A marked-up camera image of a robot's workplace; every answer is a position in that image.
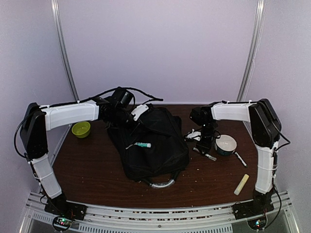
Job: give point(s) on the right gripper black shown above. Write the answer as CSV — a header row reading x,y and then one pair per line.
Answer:
x,y
206,146

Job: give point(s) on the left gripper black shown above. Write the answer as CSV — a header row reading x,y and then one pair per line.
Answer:
x,y
135,126

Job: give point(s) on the green capped white marker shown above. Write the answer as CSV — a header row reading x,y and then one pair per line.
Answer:
x,y
206,155

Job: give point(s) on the blue capped white marker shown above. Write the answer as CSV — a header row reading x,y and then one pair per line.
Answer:
x,y
241,160

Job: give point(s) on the white green glue stick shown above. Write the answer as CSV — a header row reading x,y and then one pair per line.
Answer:
x,y
144,145

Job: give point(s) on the black student backpack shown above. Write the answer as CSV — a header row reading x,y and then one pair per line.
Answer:
x,y
160,165

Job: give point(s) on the pale yellow highlighter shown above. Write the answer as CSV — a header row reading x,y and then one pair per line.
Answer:
x,y
241,184

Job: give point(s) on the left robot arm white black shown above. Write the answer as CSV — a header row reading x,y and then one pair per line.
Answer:
x,y
109,106

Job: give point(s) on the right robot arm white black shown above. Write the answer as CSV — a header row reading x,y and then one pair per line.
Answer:
x,y
265,132

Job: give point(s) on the white blue ceramic bowl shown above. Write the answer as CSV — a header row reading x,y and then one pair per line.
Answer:
x,y
225,145

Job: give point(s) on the lime green bowl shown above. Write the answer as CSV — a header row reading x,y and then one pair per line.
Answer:
x,y
81,129

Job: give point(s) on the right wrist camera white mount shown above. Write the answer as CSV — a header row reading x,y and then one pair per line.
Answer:
x,y
193,135

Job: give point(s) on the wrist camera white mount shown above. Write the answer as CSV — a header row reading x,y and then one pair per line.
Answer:
x,y
138,111
193,135

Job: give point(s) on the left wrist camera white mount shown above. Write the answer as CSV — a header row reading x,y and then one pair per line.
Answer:
x,y
138,111

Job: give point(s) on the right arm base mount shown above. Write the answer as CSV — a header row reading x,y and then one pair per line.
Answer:
x,y
249,209

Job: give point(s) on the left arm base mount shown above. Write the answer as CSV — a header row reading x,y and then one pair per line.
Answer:
x,y
67,209

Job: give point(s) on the right aluminium frame post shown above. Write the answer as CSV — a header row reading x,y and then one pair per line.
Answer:
x,y
254,45

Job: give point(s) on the aluminium frame post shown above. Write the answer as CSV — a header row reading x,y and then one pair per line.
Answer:
x,y
63,49
254,45

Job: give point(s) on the left aluminium frame post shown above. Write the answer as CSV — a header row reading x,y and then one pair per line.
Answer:
x,y
63,49

